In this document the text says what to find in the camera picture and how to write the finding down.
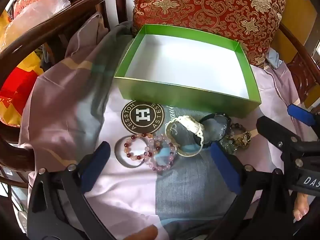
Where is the printed lilac and grey cloth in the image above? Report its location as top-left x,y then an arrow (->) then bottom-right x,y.
19,11 -> 313,240

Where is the silver metal bangle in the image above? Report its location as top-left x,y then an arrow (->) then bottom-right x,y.
114,135 -> 148,169

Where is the translucent white plastic bag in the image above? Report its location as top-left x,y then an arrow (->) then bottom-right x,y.
4,0 -> 72,48

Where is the brown carved bead bracelet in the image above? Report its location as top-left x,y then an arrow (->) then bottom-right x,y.
228,122 -> 253,151

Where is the purple and pink bead bracelet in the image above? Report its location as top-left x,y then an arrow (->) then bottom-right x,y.
143,134 -> 178,173

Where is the yellow and red bag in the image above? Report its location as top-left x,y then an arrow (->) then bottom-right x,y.
0,9 -> 46,128

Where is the large red gold-patterned cushion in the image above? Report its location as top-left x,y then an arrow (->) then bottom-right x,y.
132,0 -> 288,68

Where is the red and pink bead bracelet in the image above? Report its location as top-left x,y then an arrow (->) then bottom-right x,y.
123,133 -> 153,162

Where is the black wrist watch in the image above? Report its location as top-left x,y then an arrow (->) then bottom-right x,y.
194,113 -> 232,148

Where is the gold studded ring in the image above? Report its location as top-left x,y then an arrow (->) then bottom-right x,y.
236,131 -> 252,146

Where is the white wrist watch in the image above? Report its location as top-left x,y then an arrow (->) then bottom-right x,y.
165,115 -> 206,157

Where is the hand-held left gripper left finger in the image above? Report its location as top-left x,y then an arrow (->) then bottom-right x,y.
27,141 -> 112,240

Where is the green cardboard box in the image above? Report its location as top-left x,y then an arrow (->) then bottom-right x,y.
114,24 -> 262,119

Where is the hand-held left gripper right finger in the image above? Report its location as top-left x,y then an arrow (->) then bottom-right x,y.
209,141 -> 295,240

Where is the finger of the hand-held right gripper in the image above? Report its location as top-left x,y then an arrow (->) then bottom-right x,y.
287,103 -> 320,128
256,116 -> 320,153

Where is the pale clear bead bracelet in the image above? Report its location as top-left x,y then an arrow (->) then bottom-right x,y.
219,129 -> 241,153

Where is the dark wooden armchair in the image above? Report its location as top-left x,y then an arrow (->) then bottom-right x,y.
0,0 -> 320,193

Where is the person's right hand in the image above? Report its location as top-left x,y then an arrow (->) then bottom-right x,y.
292,193 -> 312,222

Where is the blue-grey cloth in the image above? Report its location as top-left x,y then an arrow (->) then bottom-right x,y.
266,48 -> 285,70

